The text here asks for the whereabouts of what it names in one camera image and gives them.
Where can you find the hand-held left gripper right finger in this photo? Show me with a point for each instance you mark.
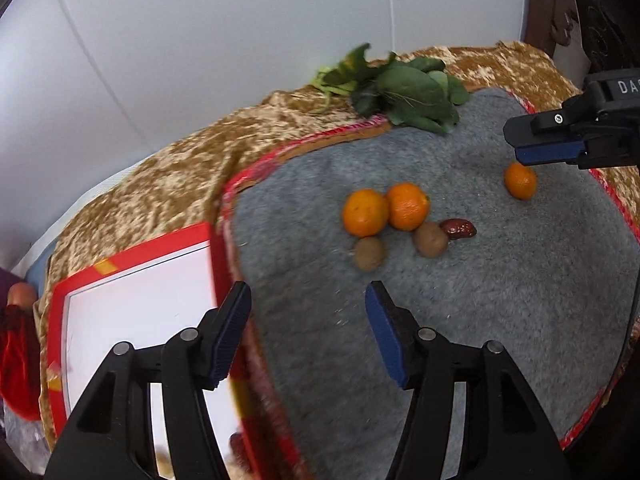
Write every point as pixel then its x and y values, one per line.
pixel 387 337

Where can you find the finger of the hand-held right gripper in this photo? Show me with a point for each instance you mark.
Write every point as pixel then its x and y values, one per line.
pixel 547 151

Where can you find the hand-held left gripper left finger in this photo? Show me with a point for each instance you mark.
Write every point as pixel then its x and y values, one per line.
pixel 227 335

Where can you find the red box white inside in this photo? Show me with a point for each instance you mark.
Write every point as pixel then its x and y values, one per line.
pixel 140 305

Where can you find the small orange tangerine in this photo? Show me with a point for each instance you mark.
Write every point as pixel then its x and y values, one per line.
pixel 520 181

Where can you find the brown longan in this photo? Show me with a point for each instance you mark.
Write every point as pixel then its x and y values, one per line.
pixel 370 253
pixel 431 239

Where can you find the grey fuzzy mat red edge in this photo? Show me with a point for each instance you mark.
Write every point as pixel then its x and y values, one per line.
pixel 475 285

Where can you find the dark brown wooden furniture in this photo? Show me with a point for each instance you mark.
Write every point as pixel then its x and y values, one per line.
pixel 555 5

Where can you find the large orange tangerine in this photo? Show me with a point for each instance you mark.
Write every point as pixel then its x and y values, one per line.
pixel 408 206
pixel 365 212

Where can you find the green leafy vegetable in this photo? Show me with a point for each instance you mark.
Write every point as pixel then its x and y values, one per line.
pixel 405 92

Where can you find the golden patterned cloth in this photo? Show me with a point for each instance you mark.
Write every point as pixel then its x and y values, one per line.
pixel 165 180

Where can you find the peach coloured round object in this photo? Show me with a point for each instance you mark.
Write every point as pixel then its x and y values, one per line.
pixel 22 295

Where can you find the red cloth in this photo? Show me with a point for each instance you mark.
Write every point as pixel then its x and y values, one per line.
pixel 17 360

